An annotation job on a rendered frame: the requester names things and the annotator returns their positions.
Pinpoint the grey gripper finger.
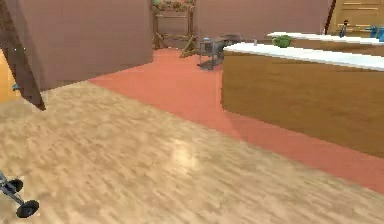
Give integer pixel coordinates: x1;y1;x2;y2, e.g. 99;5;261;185
0;185;41;220
0;171;25;194

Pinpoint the brown wooden trestle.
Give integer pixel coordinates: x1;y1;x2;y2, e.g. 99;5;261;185
179;34;200;59

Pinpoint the wooden shelf with plants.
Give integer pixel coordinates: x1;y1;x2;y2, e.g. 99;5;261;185
151;0;198;51

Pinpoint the grey metal table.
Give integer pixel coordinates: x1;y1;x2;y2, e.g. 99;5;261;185
197;33;242;71

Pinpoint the brown counter with white top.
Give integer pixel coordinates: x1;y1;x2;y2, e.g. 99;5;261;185
220;42;384;160

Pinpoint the green round vegetable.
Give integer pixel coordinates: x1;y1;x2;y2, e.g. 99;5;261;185
272;34;293;49

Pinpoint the long brown counter, white top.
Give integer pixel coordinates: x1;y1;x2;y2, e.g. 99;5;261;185
266;31;384;58

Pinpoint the dark bottle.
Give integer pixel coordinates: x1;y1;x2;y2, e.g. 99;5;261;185
338;19;349;39

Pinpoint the blue kitchen item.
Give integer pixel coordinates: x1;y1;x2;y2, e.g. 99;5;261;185
365;25;384;43

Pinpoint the wooden wall cupboard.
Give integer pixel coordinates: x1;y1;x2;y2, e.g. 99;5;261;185
325;0;384;37

